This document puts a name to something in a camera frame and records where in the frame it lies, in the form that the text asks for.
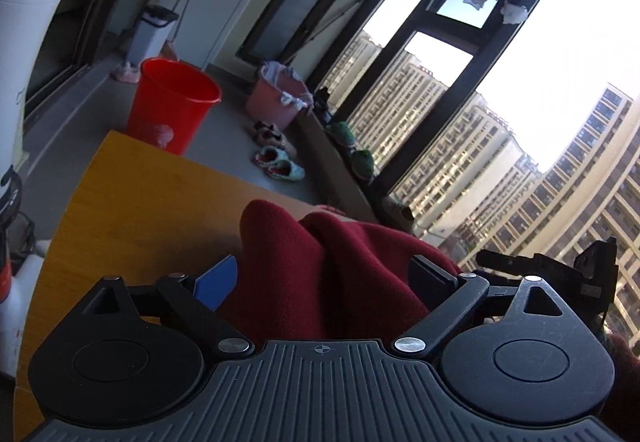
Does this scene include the beige shoe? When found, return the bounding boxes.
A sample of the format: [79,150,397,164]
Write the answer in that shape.
[382,197,417,223]

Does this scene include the tall dark framed window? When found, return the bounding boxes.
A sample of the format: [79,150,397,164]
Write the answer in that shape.
[235,0,347,69]

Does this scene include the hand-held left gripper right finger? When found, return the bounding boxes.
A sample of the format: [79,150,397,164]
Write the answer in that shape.
[392,254,577,358]

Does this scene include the red bucket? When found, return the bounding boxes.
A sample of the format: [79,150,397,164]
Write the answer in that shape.
[125,57,223,156]

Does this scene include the pink bucket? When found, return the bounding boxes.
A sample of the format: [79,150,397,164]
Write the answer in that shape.
[245,61,316,131]

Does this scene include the red fleece garment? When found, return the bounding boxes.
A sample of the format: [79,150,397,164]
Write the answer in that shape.
[220,199,640,442]

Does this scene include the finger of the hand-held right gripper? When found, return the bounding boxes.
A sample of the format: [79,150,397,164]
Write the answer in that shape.
[475,249,581,280]

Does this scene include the long leaning pole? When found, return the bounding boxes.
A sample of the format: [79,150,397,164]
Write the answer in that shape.
[287,0,381,56]

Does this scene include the small dark pot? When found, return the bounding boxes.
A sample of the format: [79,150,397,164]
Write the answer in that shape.
[312,87,335,123]

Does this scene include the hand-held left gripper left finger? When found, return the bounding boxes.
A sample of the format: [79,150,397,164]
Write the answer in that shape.
[82,255,254,356]

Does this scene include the black window frame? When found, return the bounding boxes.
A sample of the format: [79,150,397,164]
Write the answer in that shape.
[280,0,640,243]

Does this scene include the white plastic container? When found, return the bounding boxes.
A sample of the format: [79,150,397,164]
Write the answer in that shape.
[0,242,52,375]

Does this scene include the white cylindrical appliance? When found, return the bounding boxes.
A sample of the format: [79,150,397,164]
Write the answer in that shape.
[0,0,69,173]

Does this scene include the white pedal trash bin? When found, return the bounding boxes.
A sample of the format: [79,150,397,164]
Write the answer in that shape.
[130,6,180,66]

